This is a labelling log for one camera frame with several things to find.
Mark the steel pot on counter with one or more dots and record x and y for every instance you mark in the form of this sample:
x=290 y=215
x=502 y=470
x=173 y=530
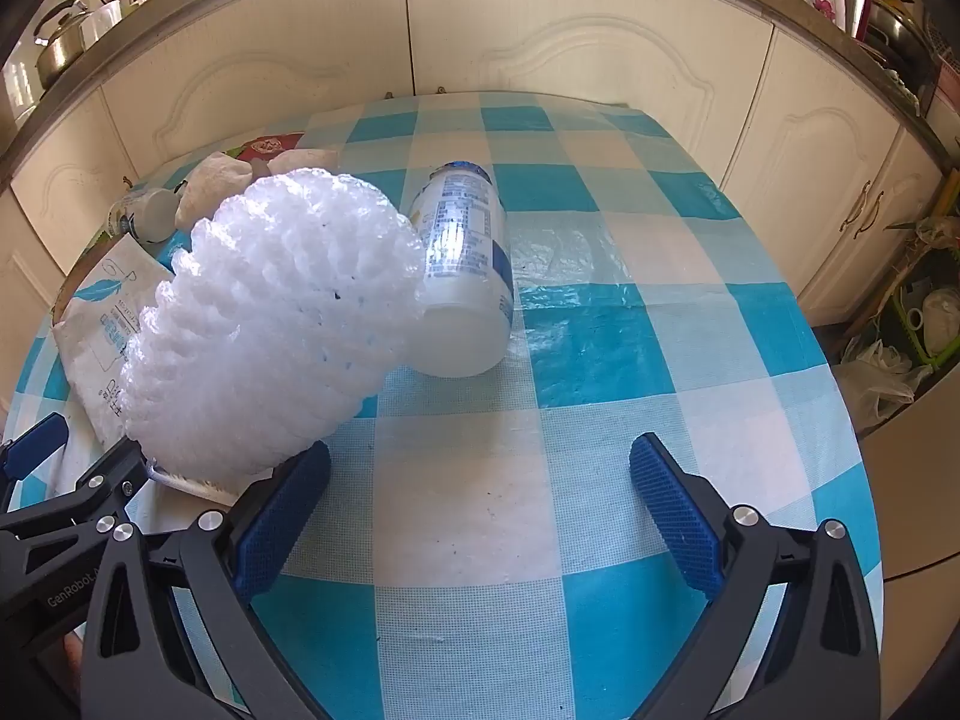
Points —
x=60 y=52

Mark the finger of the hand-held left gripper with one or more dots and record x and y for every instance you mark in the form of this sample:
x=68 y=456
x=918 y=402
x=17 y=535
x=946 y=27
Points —
x=82 y=491
x=37 y=442

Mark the white paper bag feather print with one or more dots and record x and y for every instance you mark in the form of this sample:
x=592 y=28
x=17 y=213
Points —
x=97 y=330

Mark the cream kitchen cabinet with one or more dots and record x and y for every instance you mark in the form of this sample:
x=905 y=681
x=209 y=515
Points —
x=600 y=30

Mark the white foam fruit net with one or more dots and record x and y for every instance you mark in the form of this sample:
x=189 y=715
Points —
x=277 y=315

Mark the small clear plastic bottle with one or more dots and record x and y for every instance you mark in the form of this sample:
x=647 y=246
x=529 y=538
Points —
x=146 y=214

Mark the green dish rack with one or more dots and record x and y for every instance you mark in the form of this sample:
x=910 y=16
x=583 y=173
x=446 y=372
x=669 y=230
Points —
x=919 y=307

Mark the white mug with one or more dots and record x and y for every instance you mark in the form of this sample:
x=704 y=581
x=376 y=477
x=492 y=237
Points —
x=101 y=22

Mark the blue checkered tablecloth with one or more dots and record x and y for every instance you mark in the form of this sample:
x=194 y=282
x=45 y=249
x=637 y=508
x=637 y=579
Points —
x=600 y=390

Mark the white plastic bottle blue label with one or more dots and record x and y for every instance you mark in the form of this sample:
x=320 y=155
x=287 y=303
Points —
x=465 y=255

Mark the white plastic bag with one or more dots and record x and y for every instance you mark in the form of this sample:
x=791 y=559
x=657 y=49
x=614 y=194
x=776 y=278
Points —
x=881 y=386

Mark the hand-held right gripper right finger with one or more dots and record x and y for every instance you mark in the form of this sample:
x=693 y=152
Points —
x=675 y=517

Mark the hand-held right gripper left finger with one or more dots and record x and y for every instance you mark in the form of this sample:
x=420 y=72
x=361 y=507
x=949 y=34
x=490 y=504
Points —
x=281 y=517

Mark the grey kitchen countertop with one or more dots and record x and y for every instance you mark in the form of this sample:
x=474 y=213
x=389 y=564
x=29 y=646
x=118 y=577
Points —
x=150 y=9

